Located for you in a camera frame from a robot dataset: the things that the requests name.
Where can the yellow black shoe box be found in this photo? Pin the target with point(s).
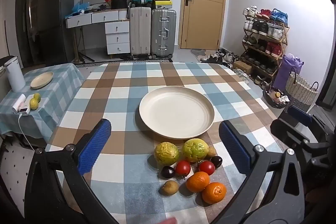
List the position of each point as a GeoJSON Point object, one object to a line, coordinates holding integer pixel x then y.
{"type": "Point", "coordinates": [162, 5]}

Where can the red tomato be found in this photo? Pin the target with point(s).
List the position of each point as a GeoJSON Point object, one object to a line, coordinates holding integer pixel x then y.
{"type": "Point", "coordinates": [206, 167]}
{"type": "Point", "coordinates": [183, 168]}

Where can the tan wooden door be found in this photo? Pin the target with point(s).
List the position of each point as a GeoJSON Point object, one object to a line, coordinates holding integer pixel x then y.
{"type": "Point", "coordinates": [204, 3]}

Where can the dark tall cabinet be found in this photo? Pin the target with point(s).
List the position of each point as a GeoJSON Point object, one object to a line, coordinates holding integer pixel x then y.
{"type": "Point", "coordinates": [27, 16]}

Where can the teal checkered table cover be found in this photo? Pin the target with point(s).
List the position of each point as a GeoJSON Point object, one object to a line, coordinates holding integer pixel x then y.
{"type": "Point", "coordinates": [60, 87]}

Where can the rows of shelved shoes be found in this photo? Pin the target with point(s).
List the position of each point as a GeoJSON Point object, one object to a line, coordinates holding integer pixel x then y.
{"type": "Point", "coordinates": [262, 28]}

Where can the white desk with drawers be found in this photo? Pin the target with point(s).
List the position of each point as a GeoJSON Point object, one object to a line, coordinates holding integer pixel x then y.
{"type": "Point", "coordinates": [99, 18]}

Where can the beige suitcase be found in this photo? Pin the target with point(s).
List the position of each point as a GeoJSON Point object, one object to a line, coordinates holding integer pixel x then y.
{"type": "Point", "coordinates": [140, 32]}

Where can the brown blue checkered tablecloth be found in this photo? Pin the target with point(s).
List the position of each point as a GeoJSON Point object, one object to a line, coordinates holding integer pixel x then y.
{"type": "Point", "coordinates": [118, 98]}

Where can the grey door mat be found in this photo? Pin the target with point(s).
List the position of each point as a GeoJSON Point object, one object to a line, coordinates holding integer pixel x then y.
{"type": "Point", "coordinates": [197, 54]}

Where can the woven basket bag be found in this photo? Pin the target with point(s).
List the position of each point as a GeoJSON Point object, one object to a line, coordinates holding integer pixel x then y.
{"type": "Point", "coordinates": [300, 90]}

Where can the purple bag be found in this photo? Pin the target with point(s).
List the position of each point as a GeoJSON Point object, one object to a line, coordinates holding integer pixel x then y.
{"type": "Point", "coordinates": [287, 71]}

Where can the dark purple plum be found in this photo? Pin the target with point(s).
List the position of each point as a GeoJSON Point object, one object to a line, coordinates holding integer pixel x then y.
{"type": "Point", "coordinates": [216, 161]}
{"type": "Point", "coordinates": [168, 172]}

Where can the white drawer unit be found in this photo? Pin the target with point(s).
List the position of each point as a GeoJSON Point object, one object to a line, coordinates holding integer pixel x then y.
{"type": "Point", "coordinates": [117, 37]}

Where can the yellow-green guava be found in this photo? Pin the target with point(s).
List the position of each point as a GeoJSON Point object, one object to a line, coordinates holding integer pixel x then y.
{"type": "Point", "coordinates": [195, 150]}
{"type": "Point", "coordinates": [166, 154]}

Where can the black tripod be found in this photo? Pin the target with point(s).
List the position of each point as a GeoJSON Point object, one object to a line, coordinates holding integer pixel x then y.
{"type": "Point", "coordinates": [84, 57]}

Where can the silver suitcase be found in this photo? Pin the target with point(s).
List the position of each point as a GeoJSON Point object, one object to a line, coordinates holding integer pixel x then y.
{"type": "Point", "coordinates": [163, 32]}

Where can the white power bank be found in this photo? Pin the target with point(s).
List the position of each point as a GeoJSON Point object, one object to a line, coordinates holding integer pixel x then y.
{"type": "Point", "coordinates": [25, 108]}

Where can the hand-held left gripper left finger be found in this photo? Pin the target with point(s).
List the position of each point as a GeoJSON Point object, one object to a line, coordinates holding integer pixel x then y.
{"type": "Point", "coordinates": [94, 145]}

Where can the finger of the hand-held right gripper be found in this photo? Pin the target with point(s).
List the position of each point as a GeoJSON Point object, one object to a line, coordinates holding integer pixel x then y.
{"type": "Point", "coordinates": [286, 130]}
{"type": "Point", "coordinates": [299, 112]}

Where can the brown kiwi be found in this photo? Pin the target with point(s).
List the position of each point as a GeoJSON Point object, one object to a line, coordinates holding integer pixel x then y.
{"type": "Point", "coordinates": [169, 187]}
{"type": "Point", "coordinates": [212, 152]}

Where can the orange tangerine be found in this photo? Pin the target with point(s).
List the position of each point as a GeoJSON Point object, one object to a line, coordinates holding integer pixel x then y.
{"type": "Point", "coordinates": [198, 182]}
{"type": "Point", "coordinates": [214, 193]}

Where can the yellow lemon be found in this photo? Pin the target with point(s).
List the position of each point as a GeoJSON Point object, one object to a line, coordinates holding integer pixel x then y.
{"type": "Point", "coordinates": [37, 96]}
{"type": "Point", "coordinates": [33, 103]}

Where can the white kettle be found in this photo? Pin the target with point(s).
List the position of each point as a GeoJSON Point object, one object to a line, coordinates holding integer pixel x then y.
{"type": "Point", "coordinates": [15, 74]}

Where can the grey refrigerator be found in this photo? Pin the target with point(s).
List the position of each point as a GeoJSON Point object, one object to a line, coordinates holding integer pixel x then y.
{"type": "Point", "coordinates": [56, 22]}

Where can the pile of scattered shoes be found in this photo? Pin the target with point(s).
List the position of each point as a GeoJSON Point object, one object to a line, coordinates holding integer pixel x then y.
{"type": "Point", "coordinates": [220, 57]}

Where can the white clothes hangers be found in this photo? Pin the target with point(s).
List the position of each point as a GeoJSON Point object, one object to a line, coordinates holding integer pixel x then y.
{"type": "Point", "coordinates": [241, 75]}

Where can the small cream plate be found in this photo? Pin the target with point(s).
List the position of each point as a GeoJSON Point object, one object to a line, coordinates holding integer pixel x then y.
{"type": "Point", "coordinates": [42, 80]}

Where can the wooden shoe rack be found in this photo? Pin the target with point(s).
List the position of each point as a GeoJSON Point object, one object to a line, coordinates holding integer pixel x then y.
{"type": "Point", "coordinates": [285, 35]}

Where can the blue plastic bag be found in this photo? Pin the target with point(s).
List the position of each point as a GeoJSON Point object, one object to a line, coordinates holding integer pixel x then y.
{"type": "Point", "coordinates": [79, 7]}

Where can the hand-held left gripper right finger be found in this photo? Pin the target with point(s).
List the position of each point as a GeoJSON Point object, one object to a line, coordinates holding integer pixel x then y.
{"type": "Point", "coordinates": [233, 146]}

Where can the small cardboard box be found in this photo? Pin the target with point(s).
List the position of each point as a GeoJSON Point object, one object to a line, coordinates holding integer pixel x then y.
{"type": "Point", "coordinates": [242, 67]}

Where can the large cream plate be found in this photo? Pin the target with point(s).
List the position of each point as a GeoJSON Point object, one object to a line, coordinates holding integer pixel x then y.
{"type": "Point", "coordinates": [176, 111]}

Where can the black basket with bottles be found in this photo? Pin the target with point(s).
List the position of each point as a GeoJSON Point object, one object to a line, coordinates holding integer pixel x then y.
{"type": "Point", "coordinates": [274, 102]}

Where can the white handheld device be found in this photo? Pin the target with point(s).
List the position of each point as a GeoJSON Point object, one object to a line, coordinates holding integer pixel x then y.
{"type": "Point", "coordinates": [17, 103]}

